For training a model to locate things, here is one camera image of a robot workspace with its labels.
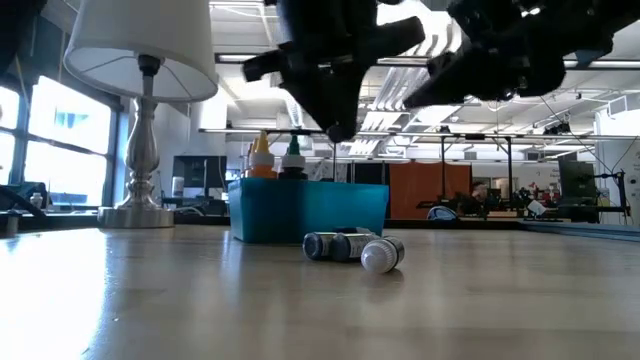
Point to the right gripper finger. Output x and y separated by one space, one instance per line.
470 82
450 61

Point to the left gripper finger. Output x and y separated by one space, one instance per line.
265 67
395 37

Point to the large yellow food coloring bottle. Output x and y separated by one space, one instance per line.
253 147

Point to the large orange food coloring bottle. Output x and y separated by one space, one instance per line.
262 162

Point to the teal plastic bin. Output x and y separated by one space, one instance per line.
310 210

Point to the small teal food coloring bottle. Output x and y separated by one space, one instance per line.
350 247
317 246

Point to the small green food coloring bottle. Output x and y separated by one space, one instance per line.
381 256

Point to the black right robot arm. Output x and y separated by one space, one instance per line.
625 15

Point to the long ceiling light bar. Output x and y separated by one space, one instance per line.
235 58

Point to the orange partition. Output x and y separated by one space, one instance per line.
425 185

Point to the person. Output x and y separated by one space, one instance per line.
478 195

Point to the black computer monitor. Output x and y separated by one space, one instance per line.
200 172

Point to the white shade silver table lamp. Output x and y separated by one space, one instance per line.
142 45

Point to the background robot arms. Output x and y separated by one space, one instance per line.
520 197

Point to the black monitor on stand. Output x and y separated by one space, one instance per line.
574 180

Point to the blue white round object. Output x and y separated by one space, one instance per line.
442 213

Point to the small white box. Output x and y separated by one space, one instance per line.
536 208

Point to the large window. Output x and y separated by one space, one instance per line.
65 130

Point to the small white bottle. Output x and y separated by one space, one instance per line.
36 201

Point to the silver ventilation duct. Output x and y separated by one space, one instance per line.
390 100

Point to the black workstation frame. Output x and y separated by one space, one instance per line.
443 160

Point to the black aluminium table frame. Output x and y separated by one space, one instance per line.
60 220

